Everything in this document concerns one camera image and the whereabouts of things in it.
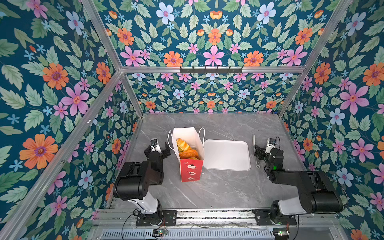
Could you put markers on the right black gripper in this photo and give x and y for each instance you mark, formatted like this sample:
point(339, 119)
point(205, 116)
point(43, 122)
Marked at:
point(261, 151)

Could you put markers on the metal tongs white tips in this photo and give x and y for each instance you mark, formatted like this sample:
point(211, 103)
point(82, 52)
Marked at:
point(256, 152)

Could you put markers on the long twisted fake bread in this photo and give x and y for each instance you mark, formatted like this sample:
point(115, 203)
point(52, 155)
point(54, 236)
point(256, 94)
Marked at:
point(182, 145)

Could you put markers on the brown croissant fake bread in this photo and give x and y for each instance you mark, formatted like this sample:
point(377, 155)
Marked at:
point(189, 154)

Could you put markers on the white red paper bag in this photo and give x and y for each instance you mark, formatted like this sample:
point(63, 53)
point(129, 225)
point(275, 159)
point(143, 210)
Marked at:
point(190, 169)

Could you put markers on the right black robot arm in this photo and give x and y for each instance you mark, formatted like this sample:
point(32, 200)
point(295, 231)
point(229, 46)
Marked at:
point(316, 193)

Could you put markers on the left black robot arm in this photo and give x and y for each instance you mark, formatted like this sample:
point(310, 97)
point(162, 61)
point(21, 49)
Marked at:
point(133, 181)

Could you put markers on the white rectangular tray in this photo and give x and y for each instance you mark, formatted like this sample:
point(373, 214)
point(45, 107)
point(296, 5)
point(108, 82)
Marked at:
point(227, 155)

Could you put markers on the black hook rack bar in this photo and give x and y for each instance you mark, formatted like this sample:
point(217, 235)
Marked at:
point(211, 70)

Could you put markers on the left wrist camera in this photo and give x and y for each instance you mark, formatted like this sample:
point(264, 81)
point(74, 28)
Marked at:
point(155, 145)

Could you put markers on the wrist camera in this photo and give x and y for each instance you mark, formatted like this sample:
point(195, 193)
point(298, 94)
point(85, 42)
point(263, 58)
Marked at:
point(155, 145)
point(271, 143)

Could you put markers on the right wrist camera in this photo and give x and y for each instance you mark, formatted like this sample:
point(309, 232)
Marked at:
point(271, 143)

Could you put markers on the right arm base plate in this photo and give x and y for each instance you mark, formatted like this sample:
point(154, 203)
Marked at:
point(264, 218)

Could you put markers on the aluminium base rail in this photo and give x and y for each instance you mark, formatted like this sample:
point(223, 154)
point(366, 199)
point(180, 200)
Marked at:
point(212, 218)

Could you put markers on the white slotted cable duct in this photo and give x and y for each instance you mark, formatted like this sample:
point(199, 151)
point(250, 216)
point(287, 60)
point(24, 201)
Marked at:
point(187, 234)

